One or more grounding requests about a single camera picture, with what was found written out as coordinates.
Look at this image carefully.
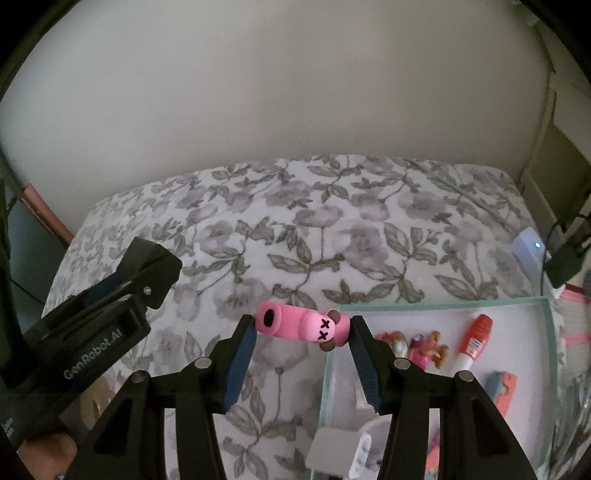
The pink striped cloth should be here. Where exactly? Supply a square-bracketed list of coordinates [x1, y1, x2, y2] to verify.
[551, 284, 591, 352]

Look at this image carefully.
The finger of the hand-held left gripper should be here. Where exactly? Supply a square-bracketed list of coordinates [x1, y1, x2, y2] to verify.
[44, 276, 162, 340]
[83, 270, 130, 301]

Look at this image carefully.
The white power adapter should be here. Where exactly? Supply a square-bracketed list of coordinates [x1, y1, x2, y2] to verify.
[307, 427, 375, 478]

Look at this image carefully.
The black cable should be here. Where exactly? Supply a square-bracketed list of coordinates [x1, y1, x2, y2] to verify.
[549, 203, 591, 245]

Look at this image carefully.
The person's left hand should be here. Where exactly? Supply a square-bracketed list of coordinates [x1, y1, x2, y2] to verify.
[18, 434, 79, 480]

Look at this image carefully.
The red white small toy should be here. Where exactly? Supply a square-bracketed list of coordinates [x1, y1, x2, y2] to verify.
[450, 314, 494, 374]

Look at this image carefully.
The grey floral blanket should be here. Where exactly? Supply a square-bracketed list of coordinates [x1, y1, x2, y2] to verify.
[44, 154, 591, 480]

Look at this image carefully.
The pink-haired doll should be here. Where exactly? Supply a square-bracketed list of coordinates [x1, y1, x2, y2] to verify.
[374, 330, 450, 370]

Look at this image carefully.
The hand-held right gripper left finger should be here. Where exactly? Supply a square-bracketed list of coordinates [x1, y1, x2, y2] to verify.
[76, 316, 259, 480]

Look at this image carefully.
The green-rimmed white box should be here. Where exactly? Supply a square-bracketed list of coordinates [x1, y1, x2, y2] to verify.
[310, 295, 561, 480]

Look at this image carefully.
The dark cabinet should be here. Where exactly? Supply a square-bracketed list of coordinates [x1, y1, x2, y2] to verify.
[0, 180, 70, 324]

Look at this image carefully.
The pink board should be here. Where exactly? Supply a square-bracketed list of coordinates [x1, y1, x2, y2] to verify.
[23, 182, 75, 245]

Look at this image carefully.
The white shelf unit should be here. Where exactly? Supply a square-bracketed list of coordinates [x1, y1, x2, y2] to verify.
[522, 46, 591, 222]

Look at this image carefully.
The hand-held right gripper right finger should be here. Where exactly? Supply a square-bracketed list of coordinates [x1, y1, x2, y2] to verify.
[348, 315, 532, 480]

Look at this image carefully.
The pink and blue toy case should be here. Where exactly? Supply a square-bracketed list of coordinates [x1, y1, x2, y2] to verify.
[485, 370, 519, 418]
[425, 443, 445, 480]

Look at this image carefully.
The pink ring bracelet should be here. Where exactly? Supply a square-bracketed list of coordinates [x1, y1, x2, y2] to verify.
[255, 301, 352, 352]

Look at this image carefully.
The white device with light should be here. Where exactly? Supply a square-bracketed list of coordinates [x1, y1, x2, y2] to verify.
[512, 227, 550, 278]

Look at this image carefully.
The black plug adapter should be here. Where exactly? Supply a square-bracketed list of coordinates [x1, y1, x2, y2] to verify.
[545, 244, 589, 289]

